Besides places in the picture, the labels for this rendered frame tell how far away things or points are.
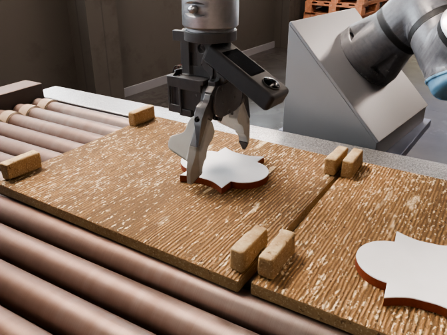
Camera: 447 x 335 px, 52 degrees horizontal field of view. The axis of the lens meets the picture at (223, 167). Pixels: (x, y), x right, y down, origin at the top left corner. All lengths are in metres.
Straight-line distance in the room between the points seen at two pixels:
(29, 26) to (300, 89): 2.93
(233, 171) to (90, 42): 3.16
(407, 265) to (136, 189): 0.36
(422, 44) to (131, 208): 0.59
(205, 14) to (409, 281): 0.38
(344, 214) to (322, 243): 0.08
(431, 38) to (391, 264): 0.49
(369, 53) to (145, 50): 3.63
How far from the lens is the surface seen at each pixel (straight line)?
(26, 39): 3.70
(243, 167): 0.69
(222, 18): 0.61
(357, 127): 0.93
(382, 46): 1.00
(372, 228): 0.59
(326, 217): 0.60
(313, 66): 0.94
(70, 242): 0.61
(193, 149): 0.62
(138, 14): 4.40
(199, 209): 0.60
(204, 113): 0.61
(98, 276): 0.54
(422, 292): 0.49
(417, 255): 0.54
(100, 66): 3.86
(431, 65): 0.90
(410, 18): 0.97
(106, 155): 0.78
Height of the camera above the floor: 1.24
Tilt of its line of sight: 26 degrees down
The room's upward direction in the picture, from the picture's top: straight up
